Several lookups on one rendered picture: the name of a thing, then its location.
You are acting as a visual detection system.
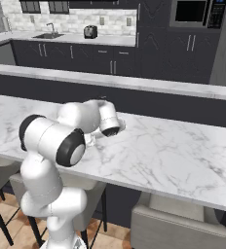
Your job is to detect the dark glass-front wall cupboards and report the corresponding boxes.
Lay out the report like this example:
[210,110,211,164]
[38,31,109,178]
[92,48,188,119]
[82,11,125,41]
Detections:
[19,0,71,15]

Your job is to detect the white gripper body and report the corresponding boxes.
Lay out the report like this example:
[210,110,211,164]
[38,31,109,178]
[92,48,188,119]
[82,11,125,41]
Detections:
[117,118,127,131]

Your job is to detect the dark base cupboard run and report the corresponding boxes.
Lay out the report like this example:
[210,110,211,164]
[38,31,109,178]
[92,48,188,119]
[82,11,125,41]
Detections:
[10,39,138,78]

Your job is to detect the black toaster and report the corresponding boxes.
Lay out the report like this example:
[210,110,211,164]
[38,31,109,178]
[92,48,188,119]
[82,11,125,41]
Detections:
[83,24,98,40]

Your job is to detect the dark kitchen island body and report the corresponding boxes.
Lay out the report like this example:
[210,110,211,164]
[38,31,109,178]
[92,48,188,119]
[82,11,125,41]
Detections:
[0,72,226,249]

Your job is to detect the steel sink tap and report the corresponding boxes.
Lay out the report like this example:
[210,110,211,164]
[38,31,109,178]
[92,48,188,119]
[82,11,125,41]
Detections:
[46,21,58,36]

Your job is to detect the dark tall cabinet unit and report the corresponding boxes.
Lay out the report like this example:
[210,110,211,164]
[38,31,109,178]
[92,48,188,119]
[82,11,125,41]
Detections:
[135,0,222,86]

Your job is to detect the steel sink basin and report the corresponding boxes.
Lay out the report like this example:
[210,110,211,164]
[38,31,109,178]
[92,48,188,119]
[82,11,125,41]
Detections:
[32,32,65,40]

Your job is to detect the steel built-in microwave oven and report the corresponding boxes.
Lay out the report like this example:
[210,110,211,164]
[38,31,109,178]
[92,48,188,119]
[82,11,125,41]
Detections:
[169,0,226,30]

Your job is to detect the grey dishwasher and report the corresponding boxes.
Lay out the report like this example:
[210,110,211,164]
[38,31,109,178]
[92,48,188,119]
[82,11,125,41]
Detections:
[0,42,17,66]

